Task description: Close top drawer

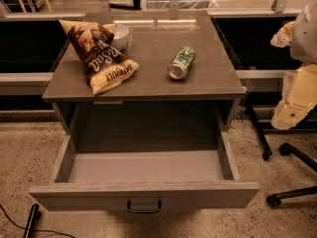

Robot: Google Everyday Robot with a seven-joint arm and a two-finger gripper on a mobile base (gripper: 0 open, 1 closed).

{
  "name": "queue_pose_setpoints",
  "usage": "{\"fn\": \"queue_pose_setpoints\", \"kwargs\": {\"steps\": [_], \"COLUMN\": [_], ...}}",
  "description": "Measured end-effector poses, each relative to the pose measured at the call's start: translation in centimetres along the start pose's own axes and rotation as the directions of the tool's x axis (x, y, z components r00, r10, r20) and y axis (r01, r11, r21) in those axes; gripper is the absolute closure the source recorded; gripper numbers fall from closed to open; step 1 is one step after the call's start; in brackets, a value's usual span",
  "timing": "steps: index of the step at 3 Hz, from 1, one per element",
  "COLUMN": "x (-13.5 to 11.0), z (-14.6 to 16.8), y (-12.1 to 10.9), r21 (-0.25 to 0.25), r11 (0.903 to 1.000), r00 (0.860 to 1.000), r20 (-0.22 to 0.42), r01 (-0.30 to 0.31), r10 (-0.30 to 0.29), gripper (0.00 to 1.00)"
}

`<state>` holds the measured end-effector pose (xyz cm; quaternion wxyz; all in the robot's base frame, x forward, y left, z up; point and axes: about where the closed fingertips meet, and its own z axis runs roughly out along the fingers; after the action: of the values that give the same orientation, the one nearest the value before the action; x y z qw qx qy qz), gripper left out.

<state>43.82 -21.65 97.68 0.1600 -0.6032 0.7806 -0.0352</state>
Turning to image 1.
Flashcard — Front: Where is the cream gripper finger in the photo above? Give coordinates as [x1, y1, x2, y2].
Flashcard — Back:
[270, 21, 294, 48]

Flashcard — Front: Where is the grey top drawer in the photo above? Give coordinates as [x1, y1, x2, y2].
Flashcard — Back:
[28, 101, 260, 214]

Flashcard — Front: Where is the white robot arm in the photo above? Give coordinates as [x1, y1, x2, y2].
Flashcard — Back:
[270, 0, 317, 130]

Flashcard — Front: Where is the grey drawer cabinet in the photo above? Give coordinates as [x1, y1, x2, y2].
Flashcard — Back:
[42, 10, 248, 136]

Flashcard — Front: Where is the black office chair base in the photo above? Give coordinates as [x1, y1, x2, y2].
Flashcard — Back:
[245, 104, 316, 209]

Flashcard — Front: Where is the green soda can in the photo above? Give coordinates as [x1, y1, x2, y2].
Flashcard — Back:
[167, 46, 195, 80]

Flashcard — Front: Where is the white bowl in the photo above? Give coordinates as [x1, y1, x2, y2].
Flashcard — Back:
[111, 24, 129, 50]

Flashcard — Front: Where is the brown and yellow chip bag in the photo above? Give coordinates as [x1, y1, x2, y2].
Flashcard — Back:
[59, 20, 138, 96]

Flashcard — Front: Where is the black bar on floor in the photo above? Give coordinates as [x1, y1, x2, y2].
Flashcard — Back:
[23, 204, 41, 238]

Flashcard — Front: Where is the white wire basket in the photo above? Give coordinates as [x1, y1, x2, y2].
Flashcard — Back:
[141, 0, 219, 10]

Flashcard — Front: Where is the black floor cable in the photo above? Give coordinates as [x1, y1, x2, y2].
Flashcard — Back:
[0, 203, 77, 238]

